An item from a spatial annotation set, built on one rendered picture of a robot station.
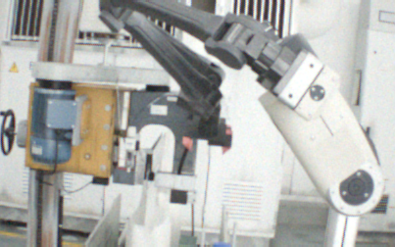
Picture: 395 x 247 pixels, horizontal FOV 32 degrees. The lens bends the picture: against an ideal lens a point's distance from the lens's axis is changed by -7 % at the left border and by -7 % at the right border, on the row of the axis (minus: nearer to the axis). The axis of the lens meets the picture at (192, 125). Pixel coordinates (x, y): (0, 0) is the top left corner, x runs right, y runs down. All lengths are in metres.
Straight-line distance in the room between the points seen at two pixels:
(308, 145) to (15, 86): 3.95
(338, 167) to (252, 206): 3.58
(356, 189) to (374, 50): 4.29
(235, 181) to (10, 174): 1.74
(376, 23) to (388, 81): 0.52
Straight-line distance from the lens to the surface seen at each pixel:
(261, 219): 5.35
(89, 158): 2.54
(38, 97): 2.36
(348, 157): 1.75
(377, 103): 6.06
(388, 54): 6.08
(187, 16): 1.59
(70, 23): 2.58
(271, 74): 1.51
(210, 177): 5.27
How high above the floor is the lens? 1.50
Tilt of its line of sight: 6 degrees down
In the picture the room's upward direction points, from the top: 6 degrees clockwise
